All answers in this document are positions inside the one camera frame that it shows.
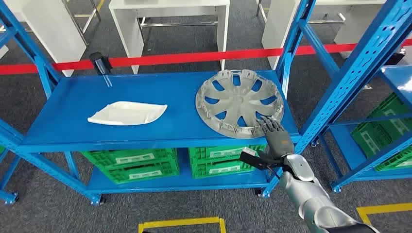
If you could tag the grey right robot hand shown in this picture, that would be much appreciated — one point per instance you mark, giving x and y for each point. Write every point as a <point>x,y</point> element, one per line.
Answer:
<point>278,140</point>

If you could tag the grey plastic wheel hubcap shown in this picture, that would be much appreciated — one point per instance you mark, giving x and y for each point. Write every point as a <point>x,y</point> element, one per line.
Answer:
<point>239,99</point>

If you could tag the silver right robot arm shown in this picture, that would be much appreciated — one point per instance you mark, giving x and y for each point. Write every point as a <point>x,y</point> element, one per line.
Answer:
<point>309,196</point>

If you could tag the blue steel shelf rack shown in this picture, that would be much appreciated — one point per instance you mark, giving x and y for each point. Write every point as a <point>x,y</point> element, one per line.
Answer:
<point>396,80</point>
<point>64,106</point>

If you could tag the white plastic car part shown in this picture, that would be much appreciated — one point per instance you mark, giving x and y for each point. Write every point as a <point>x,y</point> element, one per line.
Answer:
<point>128,114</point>

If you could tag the green plastic crate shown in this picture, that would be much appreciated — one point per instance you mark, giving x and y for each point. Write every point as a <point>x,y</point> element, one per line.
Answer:
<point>386,128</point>
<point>199,152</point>
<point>199,170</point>
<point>392,164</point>
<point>112,175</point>
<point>96,157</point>

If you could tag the white table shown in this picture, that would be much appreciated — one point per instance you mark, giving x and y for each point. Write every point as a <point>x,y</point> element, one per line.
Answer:
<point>48,25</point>
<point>273,29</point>
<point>128,32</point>

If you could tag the red barrier belt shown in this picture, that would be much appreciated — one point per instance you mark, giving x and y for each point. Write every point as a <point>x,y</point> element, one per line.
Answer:
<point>177,58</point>

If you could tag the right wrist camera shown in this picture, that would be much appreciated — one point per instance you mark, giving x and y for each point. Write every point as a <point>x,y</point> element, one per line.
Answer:
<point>254,160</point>

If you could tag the black stanchion post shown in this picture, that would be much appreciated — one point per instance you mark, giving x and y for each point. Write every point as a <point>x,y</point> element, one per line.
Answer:
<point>98,62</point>

